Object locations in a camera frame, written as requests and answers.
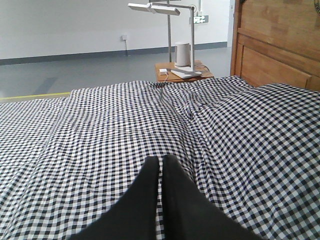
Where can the white power adapter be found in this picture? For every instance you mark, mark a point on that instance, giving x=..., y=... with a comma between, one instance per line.
x=163, y=71

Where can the wooden headboard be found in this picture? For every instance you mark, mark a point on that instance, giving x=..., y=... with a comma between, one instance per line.
x=277, y=41

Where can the wooden nightstand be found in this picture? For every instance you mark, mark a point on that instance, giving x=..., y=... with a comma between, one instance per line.
x=182, y=74

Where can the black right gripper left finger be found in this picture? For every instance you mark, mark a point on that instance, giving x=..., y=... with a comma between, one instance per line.
x=133, y=216

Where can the black white checkered bedsheet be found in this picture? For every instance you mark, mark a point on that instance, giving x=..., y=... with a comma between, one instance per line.
x=254, y=152

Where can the white cylindrical speaker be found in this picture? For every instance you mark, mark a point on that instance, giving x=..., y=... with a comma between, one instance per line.
x=182, y=54

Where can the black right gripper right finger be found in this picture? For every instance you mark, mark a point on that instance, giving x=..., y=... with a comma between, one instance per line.
x=188, y=214

